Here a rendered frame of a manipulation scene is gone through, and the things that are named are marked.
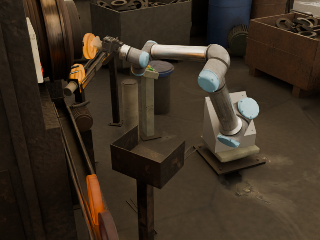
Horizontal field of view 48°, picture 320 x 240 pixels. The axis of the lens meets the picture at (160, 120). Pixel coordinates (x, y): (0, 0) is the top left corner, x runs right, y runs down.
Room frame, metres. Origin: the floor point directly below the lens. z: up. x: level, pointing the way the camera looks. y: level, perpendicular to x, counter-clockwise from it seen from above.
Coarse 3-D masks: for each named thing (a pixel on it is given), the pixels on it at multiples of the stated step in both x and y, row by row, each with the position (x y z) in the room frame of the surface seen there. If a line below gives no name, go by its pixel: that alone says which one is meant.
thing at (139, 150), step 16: (112, 144) 1.34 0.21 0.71; (128, 144) 1.43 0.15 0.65; (112, 160) 1.33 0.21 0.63; (128, 160) 1.28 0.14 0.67; (144, 160) 1.23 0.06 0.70; (160, 160) 1.38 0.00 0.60; (176, 160) 1.30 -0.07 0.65; (144, 176) 1.23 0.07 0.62; (160, 176) 1.19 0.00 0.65; (144, 192) 1.32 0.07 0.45; (144, 208) 1.33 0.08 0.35; (144, 224) 1.33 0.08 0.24
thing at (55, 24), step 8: (48, 0) 1.55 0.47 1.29; (56, 0) 1.55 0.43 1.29; (48, 8) 1.53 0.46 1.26; (56, 8) 1.54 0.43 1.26; (48, 16) 1.51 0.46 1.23; (56, 16) 1.52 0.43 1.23; (48, 24) 1.49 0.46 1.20; (56, 24) 1.50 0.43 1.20; (56, 32) 1.49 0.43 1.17; (64, 32) 1.49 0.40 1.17; (56, 40) 1.48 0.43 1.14; (64, 40) 1.48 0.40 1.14; (56, 48) 1.48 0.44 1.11; (64, 48) 1.49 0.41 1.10; (56, 56) 1.48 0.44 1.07; (64, 56) 1.50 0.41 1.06; (56, 64) 1.49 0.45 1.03; (64, 64) 1.51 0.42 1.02; (56, 72) 1.52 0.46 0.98; (64, 72) 1.53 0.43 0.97
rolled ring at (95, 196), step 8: (88, 176) 1.05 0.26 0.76; (96, 176) 1.04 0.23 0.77; (88, 184) 1.06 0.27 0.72; (96, 184) 1.00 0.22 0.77; (88, 192) 1.07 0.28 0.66; (96, 192) 0.97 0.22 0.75; (96, 200) 0.95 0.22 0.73; (96, 208) 0.94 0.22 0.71; (96, 216) 0.93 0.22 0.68; (96, 224) 0.94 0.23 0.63
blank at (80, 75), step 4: (76, 64) 2.16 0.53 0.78; (80, 64) 2.18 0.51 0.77; (76, 68) 2.12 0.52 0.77; (80, 68) 2.18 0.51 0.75; (80, 72) 2.19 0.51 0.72; (84, 72) 2.22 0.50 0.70; (72, 76) 2.09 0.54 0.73; (76, 76) 2.11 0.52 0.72; (80, 76) 2.19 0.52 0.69; (84, 76) 2.22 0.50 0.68; (80, 80) 2.16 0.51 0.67
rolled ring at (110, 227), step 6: (108, 210) 0.90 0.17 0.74; (102, 216) 0.86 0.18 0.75; (108, 216) 0.86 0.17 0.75; (102, 222) 0.85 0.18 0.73; (108, 222) 0.83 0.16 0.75; (102, 228) 0.90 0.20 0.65; (108, 228) 0.82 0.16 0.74; (114, 228) 0.82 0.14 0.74; (102, 234) 0.90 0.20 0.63; (108, 234) 0.80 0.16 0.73; (114, 234) 0.80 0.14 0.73
